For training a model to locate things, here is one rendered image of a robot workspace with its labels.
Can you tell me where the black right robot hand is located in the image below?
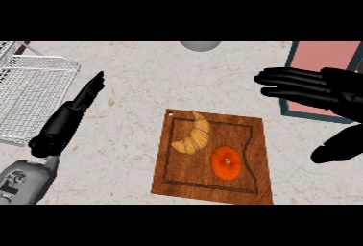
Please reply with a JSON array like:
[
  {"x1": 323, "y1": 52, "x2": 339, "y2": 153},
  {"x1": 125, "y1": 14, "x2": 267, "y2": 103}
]
[{"x1": 252, "y1": 66, "x2": 363, "y2": 164}]

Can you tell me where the golden croissant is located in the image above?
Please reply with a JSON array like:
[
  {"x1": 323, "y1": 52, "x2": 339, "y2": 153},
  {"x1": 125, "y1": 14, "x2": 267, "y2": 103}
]
[{"x1": 169, "y1": 110, "x2": 211, "y2": 156}]

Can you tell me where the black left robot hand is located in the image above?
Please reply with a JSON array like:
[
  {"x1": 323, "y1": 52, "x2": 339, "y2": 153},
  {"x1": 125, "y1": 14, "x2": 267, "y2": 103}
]
[{"x1": 26, "y1": 70, "x2": 106, "y2": 159}]

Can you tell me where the brown wooden cutting board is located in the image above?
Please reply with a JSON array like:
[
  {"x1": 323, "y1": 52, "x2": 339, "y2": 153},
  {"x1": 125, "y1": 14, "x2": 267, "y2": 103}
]
[{"x1": 149, "y1": 108, "x2": 274, "y2": 206}]

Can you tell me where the orange squash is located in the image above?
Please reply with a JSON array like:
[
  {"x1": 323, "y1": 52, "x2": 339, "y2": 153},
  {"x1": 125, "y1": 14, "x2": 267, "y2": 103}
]
[{"x1": 209, "y1": 145, "x2": 243, "y2": 182}]

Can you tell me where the pink box with teal rim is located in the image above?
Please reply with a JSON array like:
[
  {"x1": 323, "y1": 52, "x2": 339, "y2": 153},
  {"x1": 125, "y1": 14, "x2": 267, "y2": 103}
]
[{"x1": 277, "y1": 40, "x2": 363, "y2": 125}]

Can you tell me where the white wire basket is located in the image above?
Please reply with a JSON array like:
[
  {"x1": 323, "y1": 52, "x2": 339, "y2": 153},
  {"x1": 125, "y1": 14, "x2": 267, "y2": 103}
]
[{"x1": 0, "y1": 40, "x2": 82, "y2": 148}]

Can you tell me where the grey rounded object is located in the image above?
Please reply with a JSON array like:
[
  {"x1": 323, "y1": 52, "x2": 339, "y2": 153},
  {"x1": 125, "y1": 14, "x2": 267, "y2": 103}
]
[{"x1": 178, "y1": 40, "x2": 223, "y2": 53}]

